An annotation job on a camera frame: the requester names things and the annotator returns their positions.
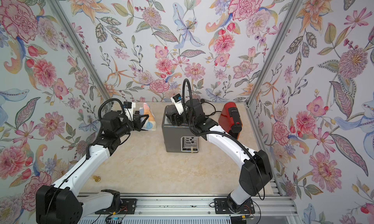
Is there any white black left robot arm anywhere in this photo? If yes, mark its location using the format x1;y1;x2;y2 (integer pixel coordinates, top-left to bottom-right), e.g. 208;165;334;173
36;98;149;224

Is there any small brass knob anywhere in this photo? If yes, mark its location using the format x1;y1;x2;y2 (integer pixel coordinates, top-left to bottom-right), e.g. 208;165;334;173
93;176;101;182

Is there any red capsule coffee machine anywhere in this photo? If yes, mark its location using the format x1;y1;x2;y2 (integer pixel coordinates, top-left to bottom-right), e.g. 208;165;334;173
218;102;243;139

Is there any aluminium front frame rail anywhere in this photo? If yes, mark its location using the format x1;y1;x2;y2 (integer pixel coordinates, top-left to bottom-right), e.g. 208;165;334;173
48;193;299;218

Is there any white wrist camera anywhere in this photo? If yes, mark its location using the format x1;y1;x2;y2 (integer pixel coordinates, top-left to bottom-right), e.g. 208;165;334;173
170;93;184;115
123;101;136;118

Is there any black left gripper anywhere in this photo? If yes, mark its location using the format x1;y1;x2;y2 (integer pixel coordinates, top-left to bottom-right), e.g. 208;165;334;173
114;114;150;138

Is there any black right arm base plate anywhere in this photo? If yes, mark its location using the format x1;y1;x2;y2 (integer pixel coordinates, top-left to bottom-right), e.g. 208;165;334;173
213;198;255;215

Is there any grey steel coffee machine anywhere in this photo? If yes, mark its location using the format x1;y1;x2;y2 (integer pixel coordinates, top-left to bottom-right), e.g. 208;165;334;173
162;105;199;153

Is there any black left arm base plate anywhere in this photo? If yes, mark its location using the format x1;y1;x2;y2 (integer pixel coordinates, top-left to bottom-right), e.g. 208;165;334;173
95;198;137;215

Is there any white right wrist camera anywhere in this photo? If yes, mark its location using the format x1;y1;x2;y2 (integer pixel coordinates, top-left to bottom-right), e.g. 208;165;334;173
170;93;184;115

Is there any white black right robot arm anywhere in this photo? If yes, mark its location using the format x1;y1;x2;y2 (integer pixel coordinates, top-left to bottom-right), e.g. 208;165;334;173
162;79;273;214

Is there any black coffee machine power cable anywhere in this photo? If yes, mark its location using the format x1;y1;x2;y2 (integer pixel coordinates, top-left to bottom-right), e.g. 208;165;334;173
200;99;221;118

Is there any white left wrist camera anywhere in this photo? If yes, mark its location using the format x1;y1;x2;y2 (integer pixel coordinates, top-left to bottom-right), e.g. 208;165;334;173
123;101;136;118

